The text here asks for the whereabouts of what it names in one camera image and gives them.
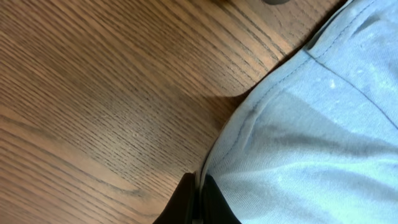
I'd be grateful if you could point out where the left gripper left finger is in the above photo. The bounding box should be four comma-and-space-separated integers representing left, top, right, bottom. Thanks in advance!
154, 173, 196, 224

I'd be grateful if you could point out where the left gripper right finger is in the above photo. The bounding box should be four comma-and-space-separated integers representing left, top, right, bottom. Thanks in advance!
201, 175, 241, 224

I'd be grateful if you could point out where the light blue t-shirt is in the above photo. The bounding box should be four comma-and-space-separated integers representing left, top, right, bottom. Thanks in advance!
205, 0, 397, 223

